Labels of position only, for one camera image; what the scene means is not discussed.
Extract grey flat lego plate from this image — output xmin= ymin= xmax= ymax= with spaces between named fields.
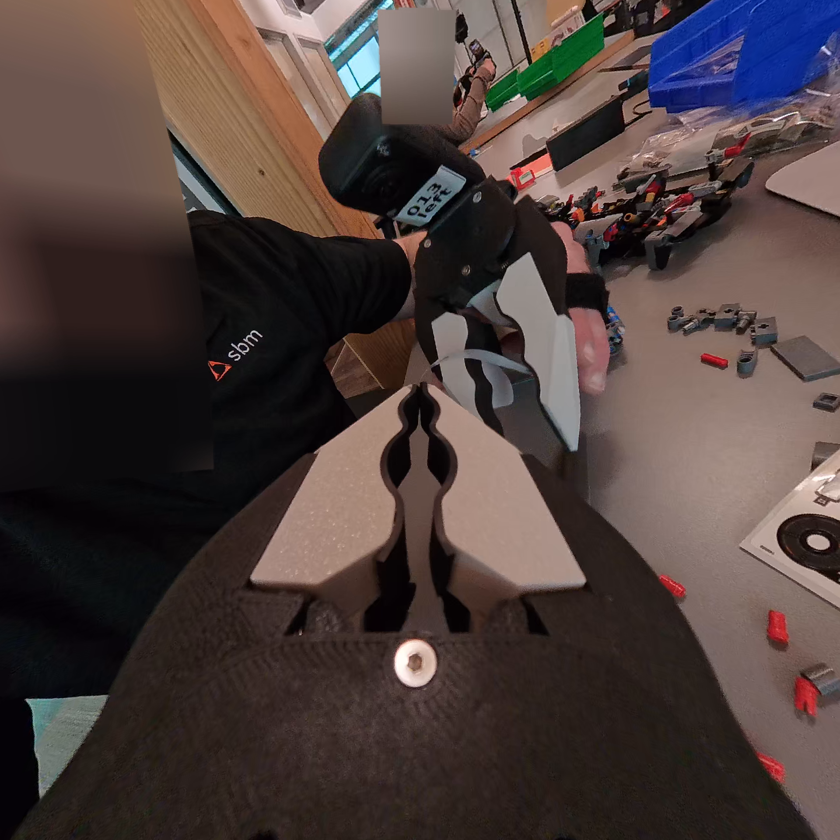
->
xmin=770 ymin=335 xmax=840 ymax=383

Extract person's black shirt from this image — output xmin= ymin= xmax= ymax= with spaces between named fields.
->
xmin=0 ymin=210 xmax=416 ymax=840

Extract printed instruction booklet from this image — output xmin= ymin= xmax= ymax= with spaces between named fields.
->
xmin=739 ymin=451 xmax=840 ymax=609

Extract white rounded board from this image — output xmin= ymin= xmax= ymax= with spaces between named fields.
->
xmin=765 ymin=140 xmax=840 ymax=219

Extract large green plastic bin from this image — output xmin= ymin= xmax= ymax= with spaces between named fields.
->
xmin=517 ymin=13 xmax=605 ymax=101

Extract blue plastic bin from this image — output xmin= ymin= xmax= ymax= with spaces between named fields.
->
xmin=648 ymin=0 xmax=770 ymax=114
xmin=730 ymin=0 xmax=840 ymax=107

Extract black rectangular box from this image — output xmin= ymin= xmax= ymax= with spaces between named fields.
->
xmin=546 ymin=95 xmax=627 ymax=173

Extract wooden panel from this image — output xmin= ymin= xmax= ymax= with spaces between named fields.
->
xmin=136 ymin=0 xmax=421 ymax=398

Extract partly built lego model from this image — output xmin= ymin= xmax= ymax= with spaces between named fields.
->
xmin=535 ymin=141 xmax=756 ymax=271

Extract small green plastic bin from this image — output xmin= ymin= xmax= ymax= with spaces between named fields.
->
xmin=486 ymin=69 xmax=521 ymax=112

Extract person's left forearm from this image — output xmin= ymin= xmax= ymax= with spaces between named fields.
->
xmin=392 ymin=238 xmax=421 ymax=324

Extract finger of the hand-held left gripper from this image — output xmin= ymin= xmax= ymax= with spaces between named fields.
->
xmin=430 ymin=311 xmax=506 ymax=437
xmin=493 ymin=252 xmax=583 ymax=454

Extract clear bags of lego parts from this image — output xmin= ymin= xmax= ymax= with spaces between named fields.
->
xmin=646 ymin=101 xmax=840 ymax=178

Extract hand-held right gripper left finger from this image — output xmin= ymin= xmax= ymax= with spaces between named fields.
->
xmin=249 ymin=384 xmax=421 ymax=634

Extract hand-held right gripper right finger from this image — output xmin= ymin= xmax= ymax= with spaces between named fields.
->
xmin=420 ymin=384 xmax=587 ymax=634

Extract person's left hand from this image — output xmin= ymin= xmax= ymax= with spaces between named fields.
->
xmin=550 ymin=222 xmax=614 ymax=396

